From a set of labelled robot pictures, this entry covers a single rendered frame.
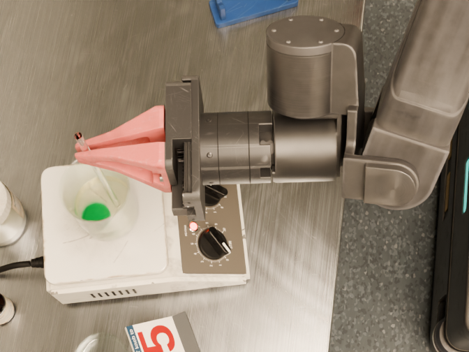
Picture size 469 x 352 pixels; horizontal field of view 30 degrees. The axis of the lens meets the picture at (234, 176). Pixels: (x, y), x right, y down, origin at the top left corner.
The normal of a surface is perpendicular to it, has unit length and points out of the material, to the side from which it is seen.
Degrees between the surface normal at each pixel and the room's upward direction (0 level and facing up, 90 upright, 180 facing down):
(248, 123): 23
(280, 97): 61
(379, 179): 53
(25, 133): 0
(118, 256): 0
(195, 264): 30
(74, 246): 0
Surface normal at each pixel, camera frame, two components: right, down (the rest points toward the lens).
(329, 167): 0.00, 0.59
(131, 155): -0.39, -0.28
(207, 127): -0.04, -0.51
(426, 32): -0.29, 0.51
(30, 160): -0.03, -0.31
